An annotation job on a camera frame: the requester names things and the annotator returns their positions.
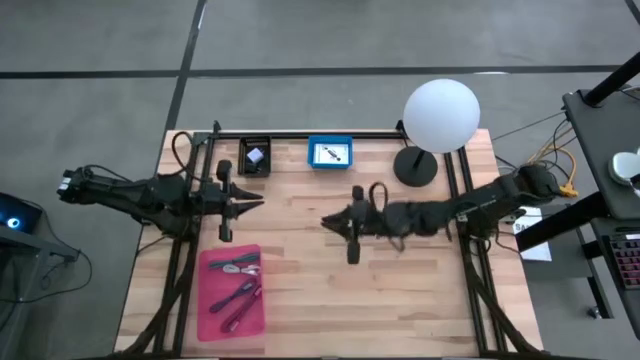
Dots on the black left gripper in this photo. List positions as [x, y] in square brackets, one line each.
[225, 200]

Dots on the pink plastic bin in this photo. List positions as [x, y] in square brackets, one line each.
[210, 327]

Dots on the backlit black keyboard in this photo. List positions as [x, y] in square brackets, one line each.
[627, 260]

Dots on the blue plastic basket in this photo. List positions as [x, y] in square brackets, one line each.
[310, 152]

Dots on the black round pole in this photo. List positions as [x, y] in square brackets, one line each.
[610, 82]

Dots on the grey metal stand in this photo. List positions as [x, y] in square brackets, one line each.
[30, 250]

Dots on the dark grey desk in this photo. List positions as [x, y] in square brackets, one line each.
[590, 150]

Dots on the white round device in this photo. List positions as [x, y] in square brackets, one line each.
[622, 167]

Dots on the white paper sheet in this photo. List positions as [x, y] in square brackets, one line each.
[537, 250]

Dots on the dark keyboard desk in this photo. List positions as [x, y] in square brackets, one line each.
[607, 300]

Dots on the black device with blue light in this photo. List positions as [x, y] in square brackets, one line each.
[15, 212]

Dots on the thick black slanted pole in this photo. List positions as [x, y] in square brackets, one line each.
[560, 224]

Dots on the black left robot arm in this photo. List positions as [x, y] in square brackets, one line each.
[140, 195]

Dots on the white globe lamp black base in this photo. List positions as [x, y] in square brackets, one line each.
[440, 115]

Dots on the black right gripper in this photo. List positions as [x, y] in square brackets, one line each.
[356, 220]

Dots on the black plastic bin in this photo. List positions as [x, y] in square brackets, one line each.
[241, 150]

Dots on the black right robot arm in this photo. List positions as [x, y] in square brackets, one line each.
[475, 205]

